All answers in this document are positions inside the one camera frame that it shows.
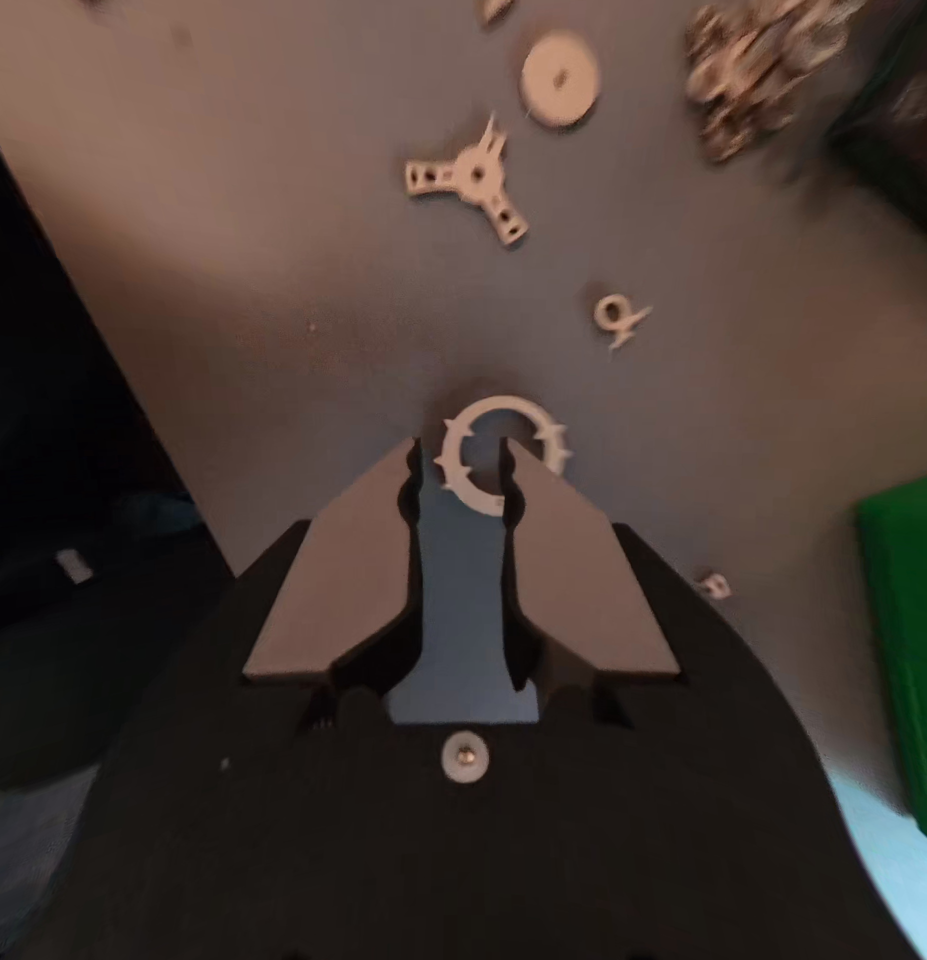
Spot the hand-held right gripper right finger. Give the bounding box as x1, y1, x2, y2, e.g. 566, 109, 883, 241
501, 438, 682, 691

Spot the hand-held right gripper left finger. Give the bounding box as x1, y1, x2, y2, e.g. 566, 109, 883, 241
242, 437, 423, 687

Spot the small spiked wooden ring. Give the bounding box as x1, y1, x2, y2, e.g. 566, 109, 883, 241
435, 395, 575, 519

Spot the wooden clover-shaped model assembly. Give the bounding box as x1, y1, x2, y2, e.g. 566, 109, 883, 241
684, 0, 870, 166

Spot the person's dark clothing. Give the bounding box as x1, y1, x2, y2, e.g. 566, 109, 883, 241
0, 127, 236, 796

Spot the green plastic bin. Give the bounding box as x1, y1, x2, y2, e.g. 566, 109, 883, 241
853, 471, 927, 837

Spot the three-armed wooden part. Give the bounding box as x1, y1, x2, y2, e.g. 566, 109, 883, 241
403, 112, 531, 249

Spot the small round wooden disc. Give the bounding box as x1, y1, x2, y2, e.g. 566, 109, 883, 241
518, 30, 602, 130

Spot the small wooden ring with tabs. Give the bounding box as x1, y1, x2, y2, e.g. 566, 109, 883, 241
591, 292, 654, 355

